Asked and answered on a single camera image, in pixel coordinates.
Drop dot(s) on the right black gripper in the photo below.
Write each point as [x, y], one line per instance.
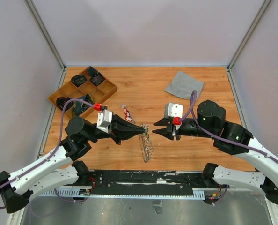
[169, 132]

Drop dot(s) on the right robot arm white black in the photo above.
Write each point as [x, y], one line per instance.
[230, 138]

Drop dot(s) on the dark rolled fabric back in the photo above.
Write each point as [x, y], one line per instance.
[92, 72]

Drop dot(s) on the grey slotted cable duct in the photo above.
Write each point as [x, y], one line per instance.
[81, 193]

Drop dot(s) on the metal disc keyring holder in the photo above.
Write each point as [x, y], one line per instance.
[146, 143]

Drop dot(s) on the dark green rolled fabric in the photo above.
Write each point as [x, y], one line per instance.
[78, 80]

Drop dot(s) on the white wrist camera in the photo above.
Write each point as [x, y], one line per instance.
[104, 120]
[173, 110]

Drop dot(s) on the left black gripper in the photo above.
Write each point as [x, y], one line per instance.
[120, 129]

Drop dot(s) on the wooden compartment tray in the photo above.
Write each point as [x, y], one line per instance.
[99, 94]

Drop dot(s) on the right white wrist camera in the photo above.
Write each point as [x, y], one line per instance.
[173, 110]

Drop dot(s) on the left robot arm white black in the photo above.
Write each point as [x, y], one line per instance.
[61, 166]

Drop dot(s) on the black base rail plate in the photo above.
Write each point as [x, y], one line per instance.
[145, 182]

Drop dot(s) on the blue patterned folded fabric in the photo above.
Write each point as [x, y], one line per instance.
[79, 108]

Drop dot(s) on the dark rolled fabric right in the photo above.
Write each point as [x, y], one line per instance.
[97, 80]

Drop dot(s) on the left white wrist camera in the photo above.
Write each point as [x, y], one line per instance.
[104, 120]

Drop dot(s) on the black rolled belt fabric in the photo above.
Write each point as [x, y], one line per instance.
[61, 101]

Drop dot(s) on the red key tag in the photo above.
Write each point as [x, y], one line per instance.
[126, 112]
[129, 119]

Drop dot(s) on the grey cloth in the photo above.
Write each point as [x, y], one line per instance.
[182, 86]

